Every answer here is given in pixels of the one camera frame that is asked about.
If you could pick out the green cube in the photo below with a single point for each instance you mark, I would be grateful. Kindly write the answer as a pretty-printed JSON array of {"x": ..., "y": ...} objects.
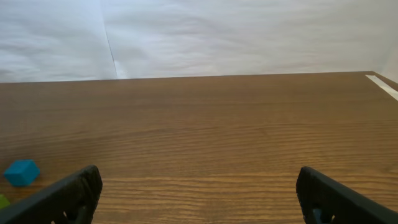
[{"x": 3, "y": 202}]

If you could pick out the blue cube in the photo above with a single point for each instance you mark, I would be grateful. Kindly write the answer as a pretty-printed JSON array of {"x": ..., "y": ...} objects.
[{"x": 21, "y": 172}]

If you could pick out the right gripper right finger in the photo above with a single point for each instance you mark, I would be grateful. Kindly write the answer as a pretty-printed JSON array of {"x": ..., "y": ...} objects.
[{"x": 329, "y": 199}]

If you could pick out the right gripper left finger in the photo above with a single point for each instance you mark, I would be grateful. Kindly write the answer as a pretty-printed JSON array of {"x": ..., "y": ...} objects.
[{"x": 65, "y": 199}]

